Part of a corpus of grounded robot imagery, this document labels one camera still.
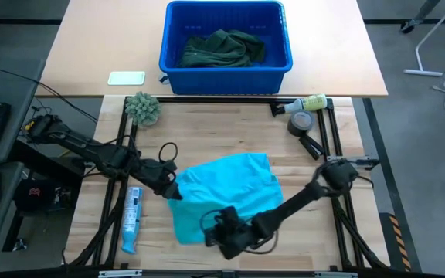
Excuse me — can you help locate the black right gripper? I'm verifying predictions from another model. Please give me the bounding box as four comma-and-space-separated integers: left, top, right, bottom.
203, 223, 256, 260

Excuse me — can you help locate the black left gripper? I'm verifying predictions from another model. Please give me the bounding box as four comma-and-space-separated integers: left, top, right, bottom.
137, 158, 184, 200

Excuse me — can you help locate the teal shirt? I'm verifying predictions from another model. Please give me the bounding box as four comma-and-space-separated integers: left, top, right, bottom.
167, 152, 285, 246

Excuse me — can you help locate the dark green knit garment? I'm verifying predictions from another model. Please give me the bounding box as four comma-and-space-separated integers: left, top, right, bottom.
176, 29, 266, 69

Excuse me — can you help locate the light blue tube bottle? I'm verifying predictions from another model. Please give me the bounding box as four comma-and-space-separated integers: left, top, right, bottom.
118, 186, 144, 255

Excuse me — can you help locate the potted green succulent plant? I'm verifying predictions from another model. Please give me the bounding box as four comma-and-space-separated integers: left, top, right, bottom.
124, 91, 162, 127

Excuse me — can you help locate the blue plastic bin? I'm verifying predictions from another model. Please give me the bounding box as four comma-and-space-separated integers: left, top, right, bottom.
158, 0, 294, 97

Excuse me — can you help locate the pale rectangular plastic lid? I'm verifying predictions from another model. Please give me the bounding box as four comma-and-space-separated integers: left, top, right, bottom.
107, 70, 146, 86

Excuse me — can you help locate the black tape roll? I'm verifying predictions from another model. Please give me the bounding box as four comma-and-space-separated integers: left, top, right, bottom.
287, 110, 315, 137

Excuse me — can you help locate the yellow label squeeze bottle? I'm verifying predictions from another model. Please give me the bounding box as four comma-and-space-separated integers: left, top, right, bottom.
282, 93, 328, 115

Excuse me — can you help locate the black yellow hazard strip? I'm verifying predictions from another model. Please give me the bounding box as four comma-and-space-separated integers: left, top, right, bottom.
388, 214, 413, 271

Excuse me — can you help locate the white floor stand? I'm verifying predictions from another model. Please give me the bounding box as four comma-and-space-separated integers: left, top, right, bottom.
403, 0, 445, 77

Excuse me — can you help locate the black caster desk leg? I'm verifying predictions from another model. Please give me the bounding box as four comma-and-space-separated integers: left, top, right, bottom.
399, 0, 443, 34

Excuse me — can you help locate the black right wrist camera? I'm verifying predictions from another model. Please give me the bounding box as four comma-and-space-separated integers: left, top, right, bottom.
220, 206, 242, 227

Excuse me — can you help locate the black desk cable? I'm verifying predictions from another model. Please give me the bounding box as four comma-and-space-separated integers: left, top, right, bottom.
0, 61, 99, 124

